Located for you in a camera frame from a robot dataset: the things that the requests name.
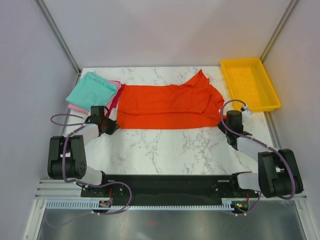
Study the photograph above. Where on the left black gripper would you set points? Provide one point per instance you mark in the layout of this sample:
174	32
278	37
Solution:
113	126

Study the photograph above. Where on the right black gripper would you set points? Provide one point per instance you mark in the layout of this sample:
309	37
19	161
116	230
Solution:
221	126

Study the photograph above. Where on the orange t-shirt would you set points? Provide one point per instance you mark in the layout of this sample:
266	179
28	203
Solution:
191	105

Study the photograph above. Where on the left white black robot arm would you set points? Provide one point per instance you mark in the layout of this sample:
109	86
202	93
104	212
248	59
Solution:
67	154

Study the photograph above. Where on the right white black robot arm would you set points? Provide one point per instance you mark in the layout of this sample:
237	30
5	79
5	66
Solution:
277	174

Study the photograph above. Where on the crimson folded t-shirt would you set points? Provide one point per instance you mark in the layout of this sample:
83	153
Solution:
114	102

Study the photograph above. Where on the teal folded t-shirt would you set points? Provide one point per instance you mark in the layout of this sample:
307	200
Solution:
91	90

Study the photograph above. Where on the pink folded t-shirt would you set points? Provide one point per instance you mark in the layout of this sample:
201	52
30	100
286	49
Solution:
81	110

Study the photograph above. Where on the yellow plastic tray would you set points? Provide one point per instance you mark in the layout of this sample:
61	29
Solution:
247	80

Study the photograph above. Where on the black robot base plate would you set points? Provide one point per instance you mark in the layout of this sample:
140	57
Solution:
168	189

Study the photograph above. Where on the aluminium extrusion rail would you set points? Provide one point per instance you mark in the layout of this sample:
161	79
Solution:
57	189

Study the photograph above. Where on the white slotted cable duct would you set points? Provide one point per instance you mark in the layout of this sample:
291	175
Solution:
98	205

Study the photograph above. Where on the left aluminium frame post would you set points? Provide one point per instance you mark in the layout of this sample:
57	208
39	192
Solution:
58	35

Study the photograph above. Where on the aluminium frame post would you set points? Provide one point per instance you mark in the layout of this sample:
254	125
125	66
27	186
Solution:
58	35
279	28

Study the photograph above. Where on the right aluminium frame post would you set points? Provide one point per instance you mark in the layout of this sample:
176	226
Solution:
279	28

